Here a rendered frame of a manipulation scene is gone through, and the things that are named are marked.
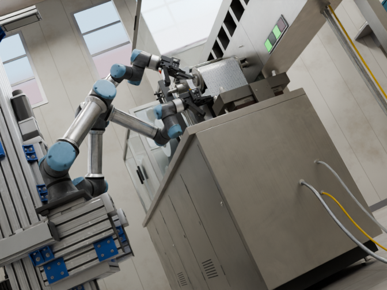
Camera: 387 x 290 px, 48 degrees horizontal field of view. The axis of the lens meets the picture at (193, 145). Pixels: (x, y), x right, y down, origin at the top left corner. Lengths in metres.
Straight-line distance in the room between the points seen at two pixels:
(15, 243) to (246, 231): 0.96
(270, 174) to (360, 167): 4.15
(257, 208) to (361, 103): 4.61
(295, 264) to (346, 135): 4.32
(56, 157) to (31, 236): 0.34
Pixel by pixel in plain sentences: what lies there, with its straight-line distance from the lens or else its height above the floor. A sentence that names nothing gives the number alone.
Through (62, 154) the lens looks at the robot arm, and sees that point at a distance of 1.95.
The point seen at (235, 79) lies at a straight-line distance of 2.48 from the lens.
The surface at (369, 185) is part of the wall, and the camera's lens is 6.11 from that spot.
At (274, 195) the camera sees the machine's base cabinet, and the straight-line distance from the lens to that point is 2.01.
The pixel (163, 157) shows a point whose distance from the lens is 3.31.
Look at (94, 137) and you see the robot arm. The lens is 2.64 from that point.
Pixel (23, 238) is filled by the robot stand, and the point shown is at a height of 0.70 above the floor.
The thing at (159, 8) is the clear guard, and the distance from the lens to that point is 2.92.
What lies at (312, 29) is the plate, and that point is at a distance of 2.37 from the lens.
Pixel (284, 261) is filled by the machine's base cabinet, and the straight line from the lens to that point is 1.97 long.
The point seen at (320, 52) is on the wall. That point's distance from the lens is 6.57.
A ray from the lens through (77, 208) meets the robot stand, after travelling 2.01.
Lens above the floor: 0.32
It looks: 14 degrees up
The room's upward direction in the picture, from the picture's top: 25 degrees counter-clockwise
